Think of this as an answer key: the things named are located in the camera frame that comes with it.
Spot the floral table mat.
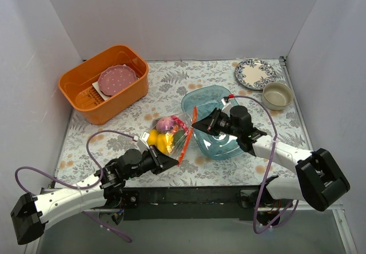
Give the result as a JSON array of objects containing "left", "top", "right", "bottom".
[{"left": 55, "top": 59, "right": 311, "bottom": 187}]

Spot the teal glass tray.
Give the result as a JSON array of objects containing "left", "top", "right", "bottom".
[{"left": 181, "top": 85, "right": 242, "bottom": 160}]

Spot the orange plastic bin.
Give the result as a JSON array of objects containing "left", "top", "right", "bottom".
[{"left": 58, "top": 45, "right": 149, "bottom": 125}]

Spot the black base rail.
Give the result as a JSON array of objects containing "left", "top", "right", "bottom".
[{"left": 88, "top": 184, "right": 298, "bottom": 220}]

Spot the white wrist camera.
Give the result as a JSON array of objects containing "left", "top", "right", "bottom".
[
  {"left": 221, "top": 98, "right": 234, "bottom": 116},
  {"left": 137, "top": 132, "right": 150, "bottom": 153}
]

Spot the clear zip top bag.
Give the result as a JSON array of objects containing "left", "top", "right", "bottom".
[{"left": 147, "top": 107, "right": 197, "bottom": 165}]

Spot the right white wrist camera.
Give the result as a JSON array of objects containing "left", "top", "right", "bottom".
[{"left": 221, "top": 98, "right": 234, "bottom": 116}]

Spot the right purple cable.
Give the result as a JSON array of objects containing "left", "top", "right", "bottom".
[{"left": 228, "top": 94, "right": 300, "bottom": 235}]

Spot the blue floral plate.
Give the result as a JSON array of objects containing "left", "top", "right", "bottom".
[{"left": 234, "top": 58, "right": 277, "bottom": 90}]

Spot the dark purple fruit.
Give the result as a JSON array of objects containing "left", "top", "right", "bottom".
[{"left": 152, "top": 118, "right": 160, "bottom": 129}]

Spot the yellow lemon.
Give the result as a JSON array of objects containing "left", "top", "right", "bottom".
[{"left": 147, "top": 129, "right": 159, "bottom": 145}]

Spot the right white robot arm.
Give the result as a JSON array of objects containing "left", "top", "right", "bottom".
[{"left": 193, "top": 105, "right": 351, "bottom": 211}]

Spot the beige ceramic bowl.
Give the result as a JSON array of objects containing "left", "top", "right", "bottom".
[{"left": 261, "top": 82, "right": 294, "bottom": 111}]

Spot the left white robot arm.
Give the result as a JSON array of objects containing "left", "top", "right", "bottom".
[{"left": 10, "top": 146, "right": 178, "bottom": 245}]

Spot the purple onion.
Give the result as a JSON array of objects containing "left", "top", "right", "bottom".
[{"left": 156, "top": 117, "right": 176, "bottom": 133}]

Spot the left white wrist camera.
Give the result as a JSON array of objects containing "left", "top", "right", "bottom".
[{"left": 137, "top": 132, "right": 150, "bottom": 153}]

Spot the white card in bin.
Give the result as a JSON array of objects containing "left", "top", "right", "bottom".
[{"left": 92, "top": 82, "right": 109, "bottom": 101}]

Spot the red chili pepper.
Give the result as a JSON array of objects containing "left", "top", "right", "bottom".
[{"left": 171, "top": 115, "right": 188, "bottom": 133}]

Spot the pink dotted plate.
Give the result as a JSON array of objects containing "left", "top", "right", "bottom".
[{"left": 98, "top": 65, "right": 138, "bottom": 97}]

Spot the yellow bell pepper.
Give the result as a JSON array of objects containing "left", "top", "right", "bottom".
[{"left": 156, "top": 133, "right": 174, "bottom": 154}]

